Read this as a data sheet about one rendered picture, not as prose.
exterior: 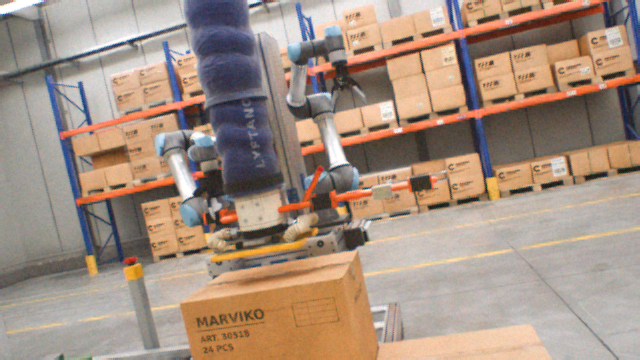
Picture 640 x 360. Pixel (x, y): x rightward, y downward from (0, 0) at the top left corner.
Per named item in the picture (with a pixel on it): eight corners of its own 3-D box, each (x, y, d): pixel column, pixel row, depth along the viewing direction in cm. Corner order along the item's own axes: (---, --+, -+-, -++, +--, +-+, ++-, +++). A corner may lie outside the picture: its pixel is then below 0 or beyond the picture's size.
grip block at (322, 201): (311, 213, 173) (308, 196, 173) (317, 209, 182) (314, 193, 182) (334, 208, 171) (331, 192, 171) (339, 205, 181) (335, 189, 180)
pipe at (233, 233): (210, 252, 174) (207, 236, 174) (236, 238, 199) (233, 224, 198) (300, 236, 167) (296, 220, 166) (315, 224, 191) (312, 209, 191)
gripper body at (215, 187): (224, 196, 208) (217, 169, 208) (206, 200, 210) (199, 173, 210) (231, 194, 216) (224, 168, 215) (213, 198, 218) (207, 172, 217)
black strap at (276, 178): (214, 197, 173) (212, 186, 173) (238, 190, 196) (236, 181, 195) (273, 185, 168) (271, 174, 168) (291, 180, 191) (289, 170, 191)
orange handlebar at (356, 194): (194, 231, 185) (192, 222, 185) (225, 218, 214) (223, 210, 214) (438, 185, 165) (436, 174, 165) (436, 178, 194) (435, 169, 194)
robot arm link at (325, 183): (305, 203, 240) (299, 176, 239) (331, 197, 243) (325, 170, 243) (311, 204, 228) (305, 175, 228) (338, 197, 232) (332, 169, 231)
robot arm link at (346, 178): (330, 200, 241) (300, 102, 254) (358, 193, 245) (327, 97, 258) (335, 193, 230) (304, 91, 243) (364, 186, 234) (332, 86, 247)
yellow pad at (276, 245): (210, 263, 172) (207, 249, 172) (221, 256, 182) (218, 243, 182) (300, 247, 165) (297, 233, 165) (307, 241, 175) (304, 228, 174)
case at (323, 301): (204, 409, 173) (178, 303, 170) (243, 360, 212) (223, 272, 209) (367, 392, 160) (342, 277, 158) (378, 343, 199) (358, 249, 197)
